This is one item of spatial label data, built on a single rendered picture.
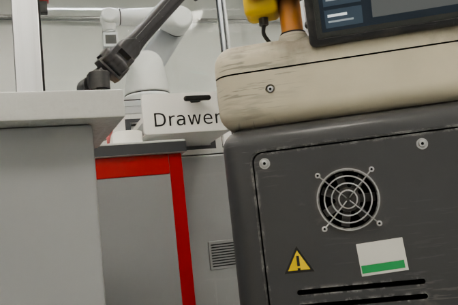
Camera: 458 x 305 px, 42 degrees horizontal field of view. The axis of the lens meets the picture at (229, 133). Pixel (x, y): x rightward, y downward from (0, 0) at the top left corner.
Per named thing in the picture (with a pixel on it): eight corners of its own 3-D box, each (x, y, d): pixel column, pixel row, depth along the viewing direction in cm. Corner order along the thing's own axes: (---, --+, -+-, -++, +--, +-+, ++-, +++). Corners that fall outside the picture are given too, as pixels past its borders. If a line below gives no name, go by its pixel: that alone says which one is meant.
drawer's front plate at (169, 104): (248, 129, 168) (243, 90, 170) (144, 135, 160) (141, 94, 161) (246, 129, 170) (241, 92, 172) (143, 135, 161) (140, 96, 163)
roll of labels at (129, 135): (110, 152, 144) (108, 135, 144) (138, 151, 147) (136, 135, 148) (118, 147, 138) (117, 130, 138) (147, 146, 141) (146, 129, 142)
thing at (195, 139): (240, 124, 170) (237, 103, 171) (149, 130, 162) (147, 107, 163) (204, 147, 207) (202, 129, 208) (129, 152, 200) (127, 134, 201)
